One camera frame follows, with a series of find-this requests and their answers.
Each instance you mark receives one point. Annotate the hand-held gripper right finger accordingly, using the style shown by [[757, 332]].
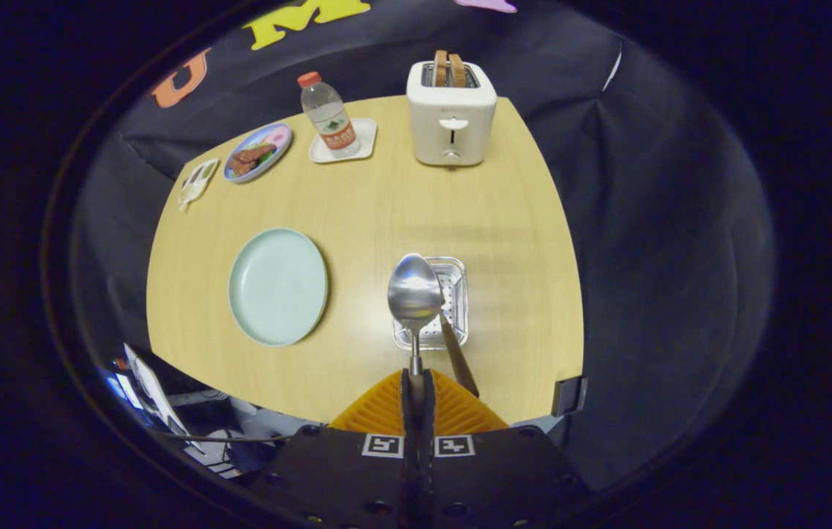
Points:
[[428, 455]]

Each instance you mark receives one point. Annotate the black backdrop cloth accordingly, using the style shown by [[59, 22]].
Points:
[[644, 220]]

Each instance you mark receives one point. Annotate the white flat object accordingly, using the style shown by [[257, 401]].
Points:
[[151, 389]]

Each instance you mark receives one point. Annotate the blue plate with sausages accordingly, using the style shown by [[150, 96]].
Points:
[[254, 156]]

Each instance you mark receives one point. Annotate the brown toast slice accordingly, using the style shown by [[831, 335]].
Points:
[[440, 67], [458, 70]]

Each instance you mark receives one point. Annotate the black table edge clamp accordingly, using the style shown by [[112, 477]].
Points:
[[569, 397]]

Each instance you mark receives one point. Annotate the white divided condiment dish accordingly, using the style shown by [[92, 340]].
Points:
[[198, 180]]

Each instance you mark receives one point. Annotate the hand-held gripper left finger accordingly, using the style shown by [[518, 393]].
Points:
[[409, 455]]

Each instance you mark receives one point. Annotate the white square coaster tray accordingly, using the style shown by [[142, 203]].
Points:
[[368, 139]]

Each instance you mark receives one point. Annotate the clear red-capped water bottle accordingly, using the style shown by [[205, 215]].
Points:
[[328, 117]]

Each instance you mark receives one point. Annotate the white toaster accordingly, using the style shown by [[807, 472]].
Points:
[[453, 103]]

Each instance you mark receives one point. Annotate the light green plate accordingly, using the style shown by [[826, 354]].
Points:
[[276, 286]]

